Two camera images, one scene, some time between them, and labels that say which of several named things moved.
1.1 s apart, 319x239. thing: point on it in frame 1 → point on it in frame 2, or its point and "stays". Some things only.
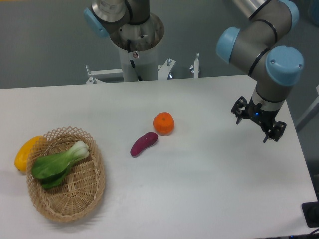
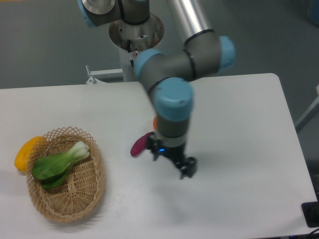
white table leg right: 313,110 stays
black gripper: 263,117 → 187,166
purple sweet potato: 143,143 stays
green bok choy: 51,169 stays
